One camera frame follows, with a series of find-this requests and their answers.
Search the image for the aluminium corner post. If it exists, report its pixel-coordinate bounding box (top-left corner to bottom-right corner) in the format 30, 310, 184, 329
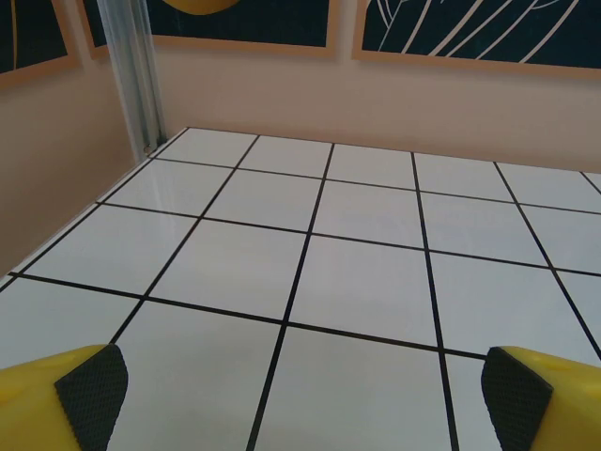
96, 0, 169, 156

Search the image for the dark wall panel, orange oval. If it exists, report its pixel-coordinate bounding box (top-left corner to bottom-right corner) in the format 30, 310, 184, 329
82, 0, 338, 60

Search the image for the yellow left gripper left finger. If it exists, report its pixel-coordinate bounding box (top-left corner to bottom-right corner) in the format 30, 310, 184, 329
0, 343, 130, 451

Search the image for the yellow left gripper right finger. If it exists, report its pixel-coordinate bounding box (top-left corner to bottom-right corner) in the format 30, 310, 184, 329
481, 346, 601, 451

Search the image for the wall panel with pink circle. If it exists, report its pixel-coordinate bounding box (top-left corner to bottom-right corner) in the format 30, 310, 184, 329
0, 0, 79, 89

